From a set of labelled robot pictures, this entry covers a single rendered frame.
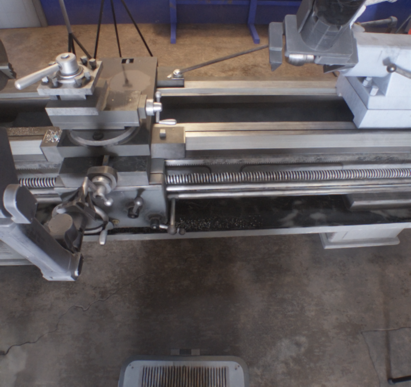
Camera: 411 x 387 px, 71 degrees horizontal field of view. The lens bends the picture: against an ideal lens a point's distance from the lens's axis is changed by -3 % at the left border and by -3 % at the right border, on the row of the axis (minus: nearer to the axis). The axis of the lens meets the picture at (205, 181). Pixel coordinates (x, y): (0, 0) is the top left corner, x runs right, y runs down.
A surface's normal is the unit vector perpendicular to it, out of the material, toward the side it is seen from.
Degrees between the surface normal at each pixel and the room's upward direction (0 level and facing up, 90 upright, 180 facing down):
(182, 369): 0
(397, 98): 62
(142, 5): 90
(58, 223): 4
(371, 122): 90
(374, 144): 36
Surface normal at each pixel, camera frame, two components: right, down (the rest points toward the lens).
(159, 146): 0.06, 0.77
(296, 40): 0.02, -0.17
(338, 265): 0.03, -0.64
